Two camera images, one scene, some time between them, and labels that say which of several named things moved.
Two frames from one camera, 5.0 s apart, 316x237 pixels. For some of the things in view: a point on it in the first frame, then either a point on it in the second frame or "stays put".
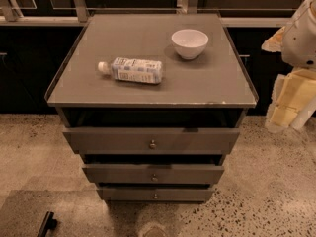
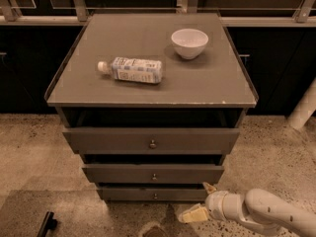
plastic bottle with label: (130, 69) stays put
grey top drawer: (151, 140) stays put
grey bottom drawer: (156, 195) stays put
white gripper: (300, 41) → (215, 203)
